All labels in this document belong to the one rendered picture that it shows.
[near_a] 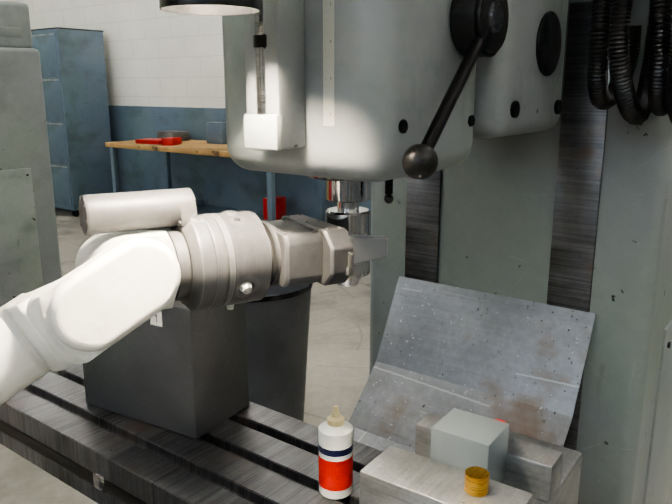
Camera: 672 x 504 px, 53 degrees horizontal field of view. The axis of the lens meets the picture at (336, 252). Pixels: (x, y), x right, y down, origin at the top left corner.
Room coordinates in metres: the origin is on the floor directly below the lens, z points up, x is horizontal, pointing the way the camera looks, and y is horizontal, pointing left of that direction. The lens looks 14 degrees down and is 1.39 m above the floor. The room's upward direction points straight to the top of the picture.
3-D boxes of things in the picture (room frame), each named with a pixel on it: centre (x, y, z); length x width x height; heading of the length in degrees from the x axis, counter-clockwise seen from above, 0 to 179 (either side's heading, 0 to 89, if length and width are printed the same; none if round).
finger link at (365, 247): (0.66, -0.03, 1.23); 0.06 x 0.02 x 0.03; 121
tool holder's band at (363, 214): (0.69, -0.01, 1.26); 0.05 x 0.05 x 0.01
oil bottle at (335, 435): (0.71, 0.00, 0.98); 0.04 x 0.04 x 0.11
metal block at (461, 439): (0.60, -0.13, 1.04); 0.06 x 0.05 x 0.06; 55
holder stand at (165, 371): (0.93, 0.25, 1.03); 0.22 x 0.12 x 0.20; 60
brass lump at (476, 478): (0.54, -0.13, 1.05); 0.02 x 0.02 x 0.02
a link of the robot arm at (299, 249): (0.64, 0.07, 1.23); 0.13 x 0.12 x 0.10; 31
